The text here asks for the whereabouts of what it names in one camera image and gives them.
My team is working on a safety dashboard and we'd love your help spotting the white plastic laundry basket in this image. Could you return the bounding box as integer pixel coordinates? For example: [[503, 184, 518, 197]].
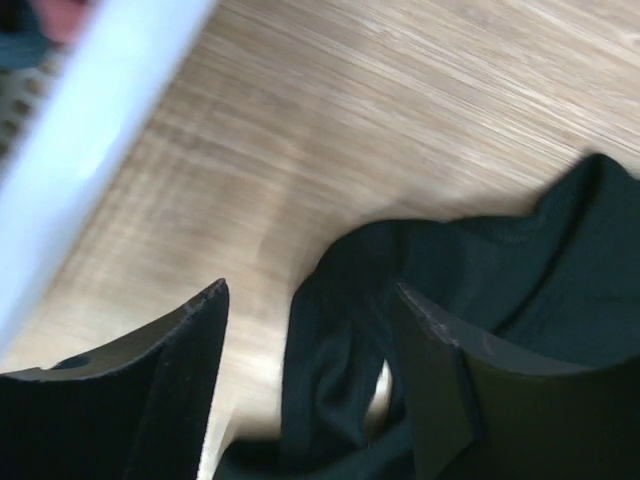
[[1, 1, 215, 347]]

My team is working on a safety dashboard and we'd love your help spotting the green camouflage garment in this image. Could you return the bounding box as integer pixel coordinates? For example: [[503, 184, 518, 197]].
[[1, 16, 50, 70]]

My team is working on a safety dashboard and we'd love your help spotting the red tank top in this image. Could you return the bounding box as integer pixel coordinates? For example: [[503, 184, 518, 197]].
[[28, 0, 93, 46]]

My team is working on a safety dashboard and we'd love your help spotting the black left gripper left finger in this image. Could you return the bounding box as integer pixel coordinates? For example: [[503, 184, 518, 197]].
[[1, 279, 229, 479]]

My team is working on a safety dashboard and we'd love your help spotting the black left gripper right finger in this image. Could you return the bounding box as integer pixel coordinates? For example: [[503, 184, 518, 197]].
[[394, 284, 639, 479]]

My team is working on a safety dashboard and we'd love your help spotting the black tank top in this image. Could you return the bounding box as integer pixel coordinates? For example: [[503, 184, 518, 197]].
[[215, 154, 639, 479]]

